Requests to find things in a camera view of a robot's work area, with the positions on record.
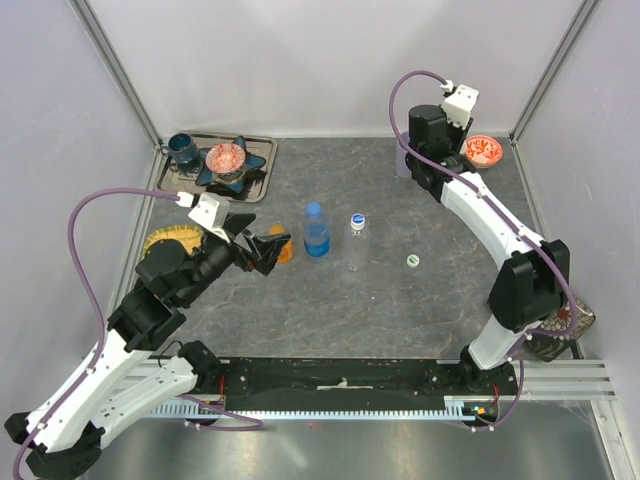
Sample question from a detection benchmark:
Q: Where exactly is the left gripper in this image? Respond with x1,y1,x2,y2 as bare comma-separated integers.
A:
180,212,292,305

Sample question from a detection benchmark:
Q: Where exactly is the clear Pocari Sweat bottle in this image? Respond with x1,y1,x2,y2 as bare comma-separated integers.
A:
344,218,370,272

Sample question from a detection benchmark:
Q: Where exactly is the green white bottle cap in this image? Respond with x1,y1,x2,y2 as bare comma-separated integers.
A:
406,254,420,268

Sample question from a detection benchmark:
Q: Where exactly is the Pocari Sweat bottle cap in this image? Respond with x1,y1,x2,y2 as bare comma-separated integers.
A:
350,213,366,231

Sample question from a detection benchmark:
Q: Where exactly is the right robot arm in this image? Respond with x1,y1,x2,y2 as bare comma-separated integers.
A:
405,105,570,394

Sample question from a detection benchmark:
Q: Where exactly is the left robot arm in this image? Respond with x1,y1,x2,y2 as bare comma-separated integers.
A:
4,214,291,479

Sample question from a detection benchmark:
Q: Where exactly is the orange drink bottle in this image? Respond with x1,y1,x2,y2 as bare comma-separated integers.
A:
267,224,296,265

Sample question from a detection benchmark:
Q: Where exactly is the blue water bottle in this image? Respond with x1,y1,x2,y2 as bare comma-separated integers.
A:
303,202,331,259

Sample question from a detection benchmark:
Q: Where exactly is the yellow woven plate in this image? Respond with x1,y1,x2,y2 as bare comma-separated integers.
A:
141,225,204,258

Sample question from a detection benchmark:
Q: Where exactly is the blue star-shaped dish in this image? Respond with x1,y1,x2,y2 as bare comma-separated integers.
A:
195,136,267,199

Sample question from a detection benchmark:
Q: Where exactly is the red patterned bowl on tray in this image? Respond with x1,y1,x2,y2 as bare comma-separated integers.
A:
205,143,247,181

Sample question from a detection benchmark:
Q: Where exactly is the metal tray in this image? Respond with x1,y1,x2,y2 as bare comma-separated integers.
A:
156,132,278,203

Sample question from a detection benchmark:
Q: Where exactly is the blue ceramic cup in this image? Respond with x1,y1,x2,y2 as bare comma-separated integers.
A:
160,133,199,167

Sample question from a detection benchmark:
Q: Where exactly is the purple plastic cup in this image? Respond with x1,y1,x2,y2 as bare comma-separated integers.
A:
395,141,411,179

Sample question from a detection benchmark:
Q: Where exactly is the red white floral bowl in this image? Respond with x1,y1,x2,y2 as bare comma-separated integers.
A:
464,135,503,169

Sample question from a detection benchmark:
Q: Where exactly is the black floral rectangular dish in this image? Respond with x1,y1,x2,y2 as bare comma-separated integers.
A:
525,299,596,362

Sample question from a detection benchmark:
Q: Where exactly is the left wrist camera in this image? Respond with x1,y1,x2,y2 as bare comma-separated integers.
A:
188,193,231,244

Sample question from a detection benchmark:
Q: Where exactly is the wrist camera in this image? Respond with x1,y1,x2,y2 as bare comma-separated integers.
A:
440,80,479,130
188,193,231,244

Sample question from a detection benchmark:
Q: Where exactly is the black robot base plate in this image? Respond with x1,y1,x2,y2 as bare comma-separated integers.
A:
164,339,521,413

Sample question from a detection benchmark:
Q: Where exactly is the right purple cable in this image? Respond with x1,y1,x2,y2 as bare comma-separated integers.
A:
389,69,581,433

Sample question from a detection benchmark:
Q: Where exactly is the purple cable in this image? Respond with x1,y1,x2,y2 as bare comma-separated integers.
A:
10,186,264,480
389,69,581,433

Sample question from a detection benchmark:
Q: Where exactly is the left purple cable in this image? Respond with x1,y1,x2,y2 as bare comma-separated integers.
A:
10,186,264,480

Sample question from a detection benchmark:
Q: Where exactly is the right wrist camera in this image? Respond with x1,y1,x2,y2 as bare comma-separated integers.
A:
440,80,479,130

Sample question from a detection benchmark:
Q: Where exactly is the blue cable duct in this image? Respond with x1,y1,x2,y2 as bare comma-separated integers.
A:
146,399,474,421

